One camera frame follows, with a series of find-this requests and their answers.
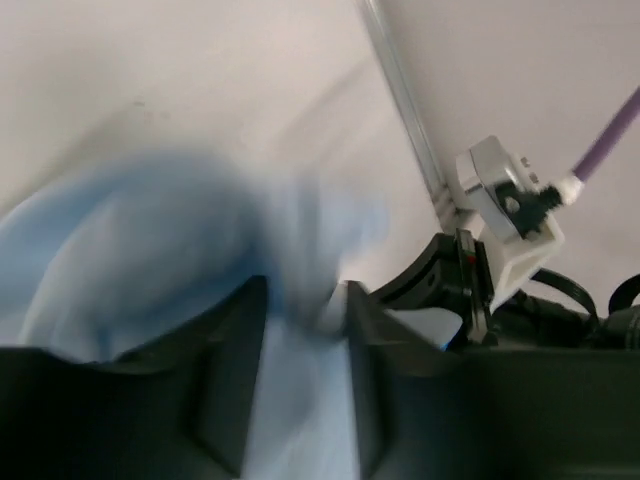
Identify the light blue pillowcase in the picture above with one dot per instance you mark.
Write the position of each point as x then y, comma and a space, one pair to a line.
101, 264

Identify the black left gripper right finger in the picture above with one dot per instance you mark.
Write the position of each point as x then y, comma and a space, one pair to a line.
423, 413

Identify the white pillow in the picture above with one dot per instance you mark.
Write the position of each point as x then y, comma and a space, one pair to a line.
287, 85

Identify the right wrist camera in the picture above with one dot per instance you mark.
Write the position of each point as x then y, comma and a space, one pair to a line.
511, 212

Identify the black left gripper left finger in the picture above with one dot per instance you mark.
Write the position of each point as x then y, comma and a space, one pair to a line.
177, 407

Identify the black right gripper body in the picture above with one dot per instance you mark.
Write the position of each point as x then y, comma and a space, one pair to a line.
453, 273

